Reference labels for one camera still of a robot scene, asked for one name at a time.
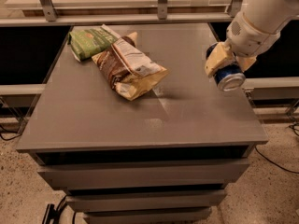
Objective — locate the black device on floor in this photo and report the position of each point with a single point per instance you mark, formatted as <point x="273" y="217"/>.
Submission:
<point x="53" y="213"/>

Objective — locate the grey drawer cabinet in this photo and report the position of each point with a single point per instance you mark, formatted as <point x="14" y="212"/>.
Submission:
<point x="166" y="156"/>

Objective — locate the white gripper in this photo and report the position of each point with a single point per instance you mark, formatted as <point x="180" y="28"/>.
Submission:
<point x="249" y="37"/>

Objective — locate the green chip bag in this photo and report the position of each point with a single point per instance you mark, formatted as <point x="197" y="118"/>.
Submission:
<point x="87" y="42"/>

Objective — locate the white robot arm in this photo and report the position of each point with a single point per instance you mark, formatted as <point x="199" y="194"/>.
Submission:
<point x="270" y="16"/>

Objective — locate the blue pepsi can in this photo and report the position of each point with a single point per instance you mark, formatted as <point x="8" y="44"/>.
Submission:
<point x="229" y="78"/>

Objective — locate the metal railing frame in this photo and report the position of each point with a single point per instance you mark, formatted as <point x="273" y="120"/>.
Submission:
<point x="23" y="13"/>

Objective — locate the brown and yellow chip bag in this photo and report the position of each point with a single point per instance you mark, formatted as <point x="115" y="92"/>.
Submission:
<point x="128" y="71"/>

